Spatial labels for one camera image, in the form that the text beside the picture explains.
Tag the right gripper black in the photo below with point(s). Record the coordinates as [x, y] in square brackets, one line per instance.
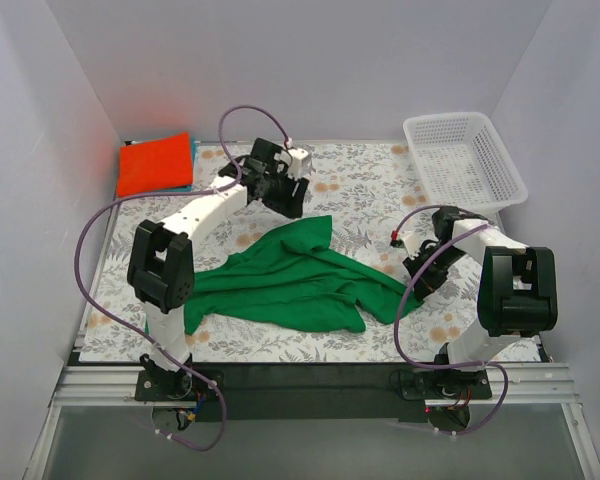
[425, 275]

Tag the green t shirt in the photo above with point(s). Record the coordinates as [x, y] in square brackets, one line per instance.
[291, 277]

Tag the white plastic basket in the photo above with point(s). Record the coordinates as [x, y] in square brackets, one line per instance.
[462, 161]

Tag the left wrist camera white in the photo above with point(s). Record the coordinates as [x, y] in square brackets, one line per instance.
[295, 159]

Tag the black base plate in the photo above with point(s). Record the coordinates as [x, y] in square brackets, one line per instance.
[297, 391]

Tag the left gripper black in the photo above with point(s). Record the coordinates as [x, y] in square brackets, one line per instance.
[290, 195]

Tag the folded blue t shirt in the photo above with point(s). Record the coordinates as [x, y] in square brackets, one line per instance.
[188, 186]

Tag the folded orange t shirt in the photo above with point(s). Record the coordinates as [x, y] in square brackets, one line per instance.
[154, 165]

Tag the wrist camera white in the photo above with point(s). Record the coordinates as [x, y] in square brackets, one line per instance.
[295, 159]
[408, 241]

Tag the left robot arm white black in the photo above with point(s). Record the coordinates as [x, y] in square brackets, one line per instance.
[161, 268]

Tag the floral patterned table mat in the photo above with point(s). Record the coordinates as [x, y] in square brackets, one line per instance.
[369, 189]

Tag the aluminium rail frame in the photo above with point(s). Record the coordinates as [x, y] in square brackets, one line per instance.
[532, 427]

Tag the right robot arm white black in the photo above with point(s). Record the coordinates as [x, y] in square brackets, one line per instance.
[517, 294]

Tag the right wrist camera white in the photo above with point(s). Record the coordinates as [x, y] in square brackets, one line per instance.
[408, 241]

